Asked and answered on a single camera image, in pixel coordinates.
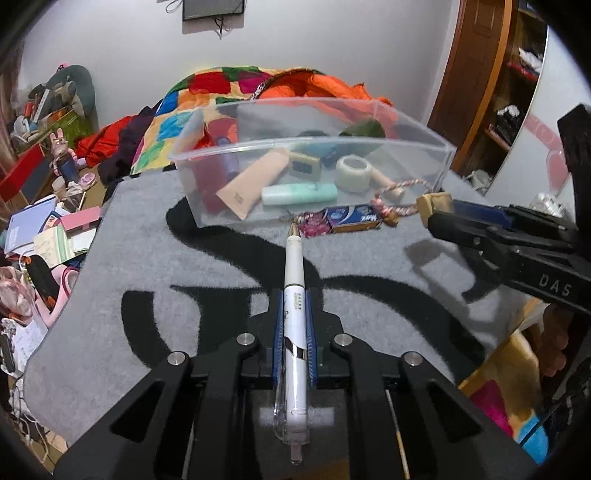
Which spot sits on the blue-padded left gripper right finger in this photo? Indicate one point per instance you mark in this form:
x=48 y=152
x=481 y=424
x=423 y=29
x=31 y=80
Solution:
x=312 y=360

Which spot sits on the clear plastic storage box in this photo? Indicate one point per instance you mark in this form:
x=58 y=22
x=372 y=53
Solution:
x=410 y=151

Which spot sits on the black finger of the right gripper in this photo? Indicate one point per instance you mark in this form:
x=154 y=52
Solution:
x=477 y=234

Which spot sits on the pink notebook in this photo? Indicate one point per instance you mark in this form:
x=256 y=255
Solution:
x=81 y=220

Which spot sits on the small wall-mounted monitor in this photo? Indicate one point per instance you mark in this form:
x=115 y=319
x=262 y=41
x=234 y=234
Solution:
x=202 y=9

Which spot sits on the red rectangular box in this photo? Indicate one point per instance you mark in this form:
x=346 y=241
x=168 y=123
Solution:
x=12 y=182

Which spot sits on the beige cosmetic tube white cap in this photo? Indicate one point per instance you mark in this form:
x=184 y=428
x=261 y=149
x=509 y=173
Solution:
x=242 y=193

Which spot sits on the orange down jacket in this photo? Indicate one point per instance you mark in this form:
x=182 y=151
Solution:
x=328 y=93

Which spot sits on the purple tube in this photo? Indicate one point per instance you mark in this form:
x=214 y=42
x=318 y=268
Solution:
x=229 y=159

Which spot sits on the wooden charm with rope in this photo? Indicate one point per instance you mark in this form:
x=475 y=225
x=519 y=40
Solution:
x=425 y=206

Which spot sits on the white pen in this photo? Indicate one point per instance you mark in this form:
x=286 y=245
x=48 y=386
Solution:
x=290 y=409

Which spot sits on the mint green bottle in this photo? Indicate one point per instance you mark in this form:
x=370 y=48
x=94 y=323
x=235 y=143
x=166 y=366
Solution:
x=299 y=193

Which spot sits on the white tape roll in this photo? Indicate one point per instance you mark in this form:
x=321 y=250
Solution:
x=353 y=173

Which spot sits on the brown wooden door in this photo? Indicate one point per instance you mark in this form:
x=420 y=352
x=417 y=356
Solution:
x=478 y=49

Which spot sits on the blue booklet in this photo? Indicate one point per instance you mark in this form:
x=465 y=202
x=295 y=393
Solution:
x=26 y=224

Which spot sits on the blue toothpaste box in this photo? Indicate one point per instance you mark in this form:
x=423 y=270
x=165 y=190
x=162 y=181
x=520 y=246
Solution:
x=338 y=219

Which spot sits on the person's right hand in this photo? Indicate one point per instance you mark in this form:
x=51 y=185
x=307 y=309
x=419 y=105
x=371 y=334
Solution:
x=554 y=340

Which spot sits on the wooden open shelf unit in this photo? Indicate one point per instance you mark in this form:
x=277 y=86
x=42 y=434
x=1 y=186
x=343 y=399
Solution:
x=508 y=91

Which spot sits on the red jacket on floor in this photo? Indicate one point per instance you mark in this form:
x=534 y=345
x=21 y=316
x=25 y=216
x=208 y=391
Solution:
x=98 y=147

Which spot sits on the grey neck pillow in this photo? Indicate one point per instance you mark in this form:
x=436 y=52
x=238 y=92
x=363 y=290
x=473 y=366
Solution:
x=74 y=84

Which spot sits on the pink round device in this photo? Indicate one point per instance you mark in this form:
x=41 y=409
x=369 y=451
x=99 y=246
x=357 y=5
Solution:
x=53 y=288

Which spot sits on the green bag of clutter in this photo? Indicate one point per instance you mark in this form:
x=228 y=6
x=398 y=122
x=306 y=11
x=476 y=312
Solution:
x=74 y=128

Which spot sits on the red packet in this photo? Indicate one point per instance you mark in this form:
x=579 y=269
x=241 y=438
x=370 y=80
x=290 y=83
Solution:
x=207 y=170

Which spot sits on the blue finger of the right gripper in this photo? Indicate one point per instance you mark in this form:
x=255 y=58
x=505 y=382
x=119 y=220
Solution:
x=480 y=212

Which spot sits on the green glass bottle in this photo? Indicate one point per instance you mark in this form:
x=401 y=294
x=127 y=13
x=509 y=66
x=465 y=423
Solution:
x=367 y=128

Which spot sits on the colourful patchwork quilt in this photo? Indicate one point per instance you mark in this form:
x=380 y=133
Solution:
x=214 y=86

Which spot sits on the dark purple garment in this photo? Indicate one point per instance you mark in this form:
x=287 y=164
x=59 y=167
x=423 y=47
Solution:
x=118 y=165

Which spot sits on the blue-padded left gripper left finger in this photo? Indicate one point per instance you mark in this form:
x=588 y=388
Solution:
x=278 y=338

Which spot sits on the slim beige lotion tube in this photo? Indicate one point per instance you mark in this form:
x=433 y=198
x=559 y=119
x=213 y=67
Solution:
x=383 y=182

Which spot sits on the grey black patterned blanket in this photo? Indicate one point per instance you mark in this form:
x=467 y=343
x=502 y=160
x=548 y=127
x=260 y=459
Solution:
x=153 y=283

